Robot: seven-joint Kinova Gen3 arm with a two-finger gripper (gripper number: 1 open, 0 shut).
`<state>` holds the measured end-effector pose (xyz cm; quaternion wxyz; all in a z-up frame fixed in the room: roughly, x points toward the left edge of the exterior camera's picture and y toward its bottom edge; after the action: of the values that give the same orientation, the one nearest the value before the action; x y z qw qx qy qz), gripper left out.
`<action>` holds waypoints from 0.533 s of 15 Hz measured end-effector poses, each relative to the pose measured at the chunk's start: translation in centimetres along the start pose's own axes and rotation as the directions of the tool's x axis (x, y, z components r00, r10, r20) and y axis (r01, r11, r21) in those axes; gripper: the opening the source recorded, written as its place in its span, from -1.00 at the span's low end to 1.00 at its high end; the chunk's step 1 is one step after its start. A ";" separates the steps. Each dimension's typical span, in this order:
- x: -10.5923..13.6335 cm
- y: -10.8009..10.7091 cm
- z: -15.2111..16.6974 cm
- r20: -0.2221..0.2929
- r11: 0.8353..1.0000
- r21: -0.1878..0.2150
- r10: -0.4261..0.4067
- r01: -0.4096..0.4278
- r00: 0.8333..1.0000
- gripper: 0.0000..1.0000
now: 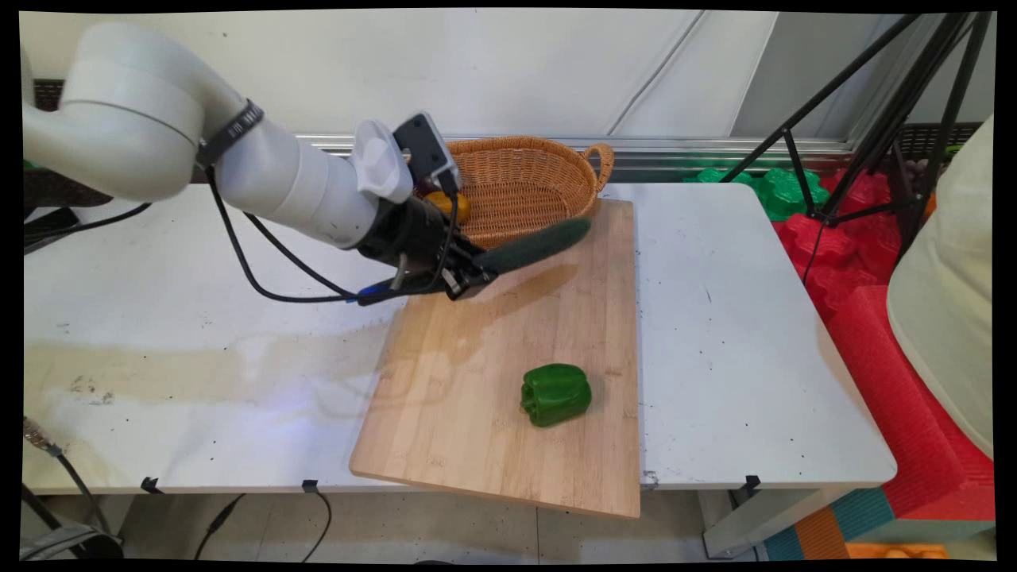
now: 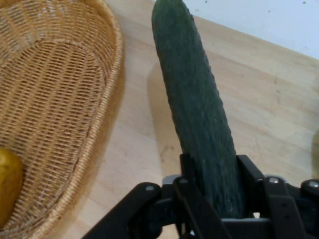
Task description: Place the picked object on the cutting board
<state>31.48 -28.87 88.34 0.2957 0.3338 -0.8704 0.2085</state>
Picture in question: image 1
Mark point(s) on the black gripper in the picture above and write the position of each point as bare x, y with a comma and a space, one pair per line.
409, 234

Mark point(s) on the dark green cucumber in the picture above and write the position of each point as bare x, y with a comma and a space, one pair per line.
540, 242

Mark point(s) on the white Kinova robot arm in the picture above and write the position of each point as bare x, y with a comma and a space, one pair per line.
143, 111

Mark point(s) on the orange fruit in basket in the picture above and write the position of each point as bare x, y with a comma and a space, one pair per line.
459, 208

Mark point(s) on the woven wicker basket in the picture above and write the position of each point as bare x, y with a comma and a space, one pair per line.
516, 183

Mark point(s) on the wooden cutting board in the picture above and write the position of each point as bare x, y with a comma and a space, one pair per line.
477, 397

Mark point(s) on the green bell pepper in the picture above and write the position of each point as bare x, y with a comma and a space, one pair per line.
556, 395

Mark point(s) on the white table leg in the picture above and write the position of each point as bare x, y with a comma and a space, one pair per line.
755, 520

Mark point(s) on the red foam mat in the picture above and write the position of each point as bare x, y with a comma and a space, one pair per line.
882, 373

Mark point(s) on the teal and orange mat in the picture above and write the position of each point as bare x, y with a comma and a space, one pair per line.
834, 528

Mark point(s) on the black tripod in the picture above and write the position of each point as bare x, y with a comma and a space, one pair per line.
890, 119

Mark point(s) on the beige garment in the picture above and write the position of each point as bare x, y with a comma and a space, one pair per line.
949, 302

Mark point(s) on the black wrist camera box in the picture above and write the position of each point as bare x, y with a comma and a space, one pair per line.
425, 147

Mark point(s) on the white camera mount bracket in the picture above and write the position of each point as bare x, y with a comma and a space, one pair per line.
377, 163

